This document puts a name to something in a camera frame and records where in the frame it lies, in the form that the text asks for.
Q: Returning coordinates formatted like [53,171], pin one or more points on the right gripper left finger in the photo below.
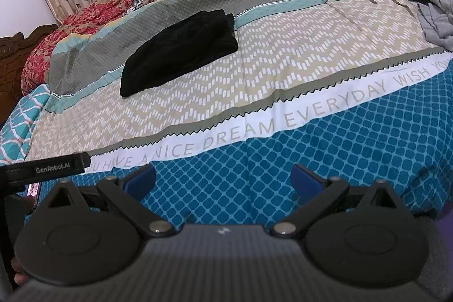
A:
[124,197]

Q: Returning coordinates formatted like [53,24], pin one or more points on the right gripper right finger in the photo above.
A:
[319,197]

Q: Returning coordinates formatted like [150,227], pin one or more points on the black pants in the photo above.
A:
[179,49]

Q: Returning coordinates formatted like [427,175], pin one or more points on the person's left hand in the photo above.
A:
[20,277]

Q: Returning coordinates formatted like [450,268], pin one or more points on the smartphone with lit screen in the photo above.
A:
[33,190]

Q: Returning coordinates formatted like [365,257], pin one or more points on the teal lattice pillow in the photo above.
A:
[17,130]

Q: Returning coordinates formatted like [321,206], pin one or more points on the red floral quilt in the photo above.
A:
[88,22]

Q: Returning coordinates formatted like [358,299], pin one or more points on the patterned teal beige bedspread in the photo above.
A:
[347,88]

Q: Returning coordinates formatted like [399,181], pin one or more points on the carved wooden headboard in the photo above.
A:
[14,52]

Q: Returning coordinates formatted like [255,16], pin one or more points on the grey folded garment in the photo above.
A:
[435,18]

